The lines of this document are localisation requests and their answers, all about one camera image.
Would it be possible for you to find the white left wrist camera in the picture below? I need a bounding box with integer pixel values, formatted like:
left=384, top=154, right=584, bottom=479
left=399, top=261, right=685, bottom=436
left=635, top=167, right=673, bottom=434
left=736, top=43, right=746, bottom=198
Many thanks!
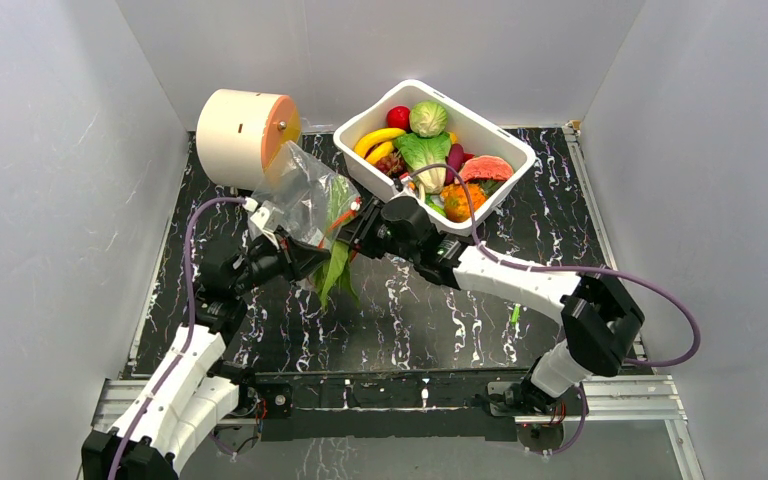
left=248, top=201, right=284, bottom=247

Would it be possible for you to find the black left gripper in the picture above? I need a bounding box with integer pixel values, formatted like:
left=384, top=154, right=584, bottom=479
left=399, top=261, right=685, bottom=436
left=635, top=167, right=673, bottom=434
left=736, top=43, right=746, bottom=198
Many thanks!
left=232, top=227, right=332, bottom=297

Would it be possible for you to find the grape bunch toy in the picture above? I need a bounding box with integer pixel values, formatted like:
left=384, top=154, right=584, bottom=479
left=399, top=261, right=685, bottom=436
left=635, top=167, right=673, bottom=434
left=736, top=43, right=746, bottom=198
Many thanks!
left=375, top=152, right=407, bottom=178

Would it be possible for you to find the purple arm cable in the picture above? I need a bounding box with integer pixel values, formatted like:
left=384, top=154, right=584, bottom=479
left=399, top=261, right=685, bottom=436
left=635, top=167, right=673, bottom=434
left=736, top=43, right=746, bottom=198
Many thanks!
left=106, top=195, right=249, bottom=480
left=410, top=163, right=702, bottom=456

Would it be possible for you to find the white green pen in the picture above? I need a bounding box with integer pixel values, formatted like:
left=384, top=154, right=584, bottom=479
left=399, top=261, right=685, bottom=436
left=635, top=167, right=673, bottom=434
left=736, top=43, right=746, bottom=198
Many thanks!
left=509, top=304, right=521, bottom=324

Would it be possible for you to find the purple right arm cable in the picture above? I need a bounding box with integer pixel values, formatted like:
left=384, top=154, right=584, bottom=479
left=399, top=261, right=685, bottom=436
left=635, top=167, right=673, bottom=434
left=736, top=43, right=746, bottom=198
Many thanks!
left=410, top=163, right=702, bottom=456

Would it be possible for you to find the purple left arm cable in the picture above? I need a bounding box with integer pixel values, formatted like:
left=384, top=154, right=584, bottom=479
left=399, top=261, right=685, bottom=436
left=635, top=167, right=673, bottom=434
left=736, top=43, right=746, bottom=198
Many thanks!
left=106, top=195, right=249, bottom=480

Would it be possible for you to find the white plastic bin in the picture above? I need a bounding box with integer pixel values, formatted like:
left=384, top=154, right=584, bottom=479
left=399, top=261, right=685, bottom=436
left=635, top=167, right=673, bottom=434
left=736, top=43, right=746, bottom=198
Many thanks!
left=333, top=80, right=536, bottom=236

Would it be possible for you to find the yellow banana toy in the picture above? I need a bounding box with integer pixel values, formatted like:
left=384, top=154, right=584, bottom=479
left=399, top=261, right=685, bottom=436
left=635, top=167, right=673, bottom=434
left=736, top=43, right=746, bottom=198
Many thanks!
left=365, top=141, right=395, bottom=166
left=353, top=128, right=406, bottom=158

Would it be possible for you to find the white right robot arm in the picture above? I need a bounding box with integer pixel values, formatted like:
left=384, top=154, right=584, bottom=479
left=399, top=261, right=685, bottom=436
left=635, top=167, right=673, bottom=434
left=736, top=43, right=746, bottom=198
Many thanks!
left=337, top=196, right=645, bottom=416

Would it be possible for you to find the red apple toy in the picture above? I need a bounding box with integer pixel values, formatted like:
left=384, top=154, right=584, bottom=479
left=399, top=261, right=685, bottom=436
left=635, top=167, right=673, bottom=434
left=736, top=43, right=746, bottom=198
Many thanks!
left=386, top=105, right=411, bottom=132

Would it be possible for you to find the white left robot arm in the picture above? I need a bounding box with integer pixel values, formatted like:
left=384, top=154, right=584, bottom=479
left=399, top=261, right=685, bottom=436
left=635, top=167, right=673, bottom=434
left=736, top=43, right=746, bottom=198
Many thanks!
left=81, top=230, right=331, bottom=479

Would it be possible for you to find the green leaf toy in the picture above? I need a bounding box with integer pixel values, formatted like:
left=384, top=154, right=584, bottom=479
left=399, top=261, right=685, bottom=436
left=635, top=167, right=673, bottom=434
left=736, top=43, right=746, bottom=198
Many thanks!
left=312, top=175, right=359, bottom=307

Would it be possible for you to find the napa cabbage toy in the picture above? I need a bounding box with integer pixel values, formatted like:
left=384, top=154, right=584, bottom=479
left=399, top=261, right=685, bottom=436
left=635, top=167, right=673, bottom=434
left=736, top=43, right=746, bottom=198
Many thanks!
left=393, top=133, right=452, bottom=194

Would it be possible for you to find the round green cabbage toy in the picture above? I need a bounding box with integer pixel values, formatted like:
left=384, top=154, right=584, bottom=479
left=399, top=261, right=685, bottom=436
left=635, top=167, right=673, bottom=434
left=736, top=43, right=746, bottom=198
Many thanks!
left=409, top=100, right=448, bottom=138

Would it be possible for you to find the clear zip bag orange zipper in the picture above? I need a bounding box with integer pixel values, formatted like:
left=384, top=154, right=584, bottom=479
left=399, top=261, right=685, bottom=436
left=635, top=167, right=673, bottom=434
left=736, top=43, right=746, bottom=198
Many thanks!
left=253, top=142, right=361, bottom=249

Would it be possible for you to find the purple beet toy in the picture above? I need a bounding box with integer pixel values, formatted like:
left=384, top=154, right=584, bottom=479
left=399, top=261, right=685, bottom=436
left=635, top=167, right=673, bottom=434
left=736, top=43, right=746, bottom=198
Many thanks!
left=445, top=143, right=465, bottom=185

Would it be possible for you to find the cream round drum appliance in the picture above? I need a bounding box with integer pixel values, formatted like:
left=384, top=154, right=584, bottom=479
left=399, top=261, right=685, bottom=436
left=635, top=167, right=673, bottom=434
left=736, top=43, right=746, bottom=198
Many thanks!
left=195, top=89, right=302, bottom=190

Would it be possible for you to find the watermelon slice toy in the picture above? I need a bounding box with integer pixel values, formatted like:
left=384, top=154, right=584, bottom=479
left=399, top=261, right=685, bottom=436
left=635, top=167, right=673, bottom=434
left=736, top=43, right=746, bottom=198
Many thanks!
left=459, top=155, right=514, bottom=182

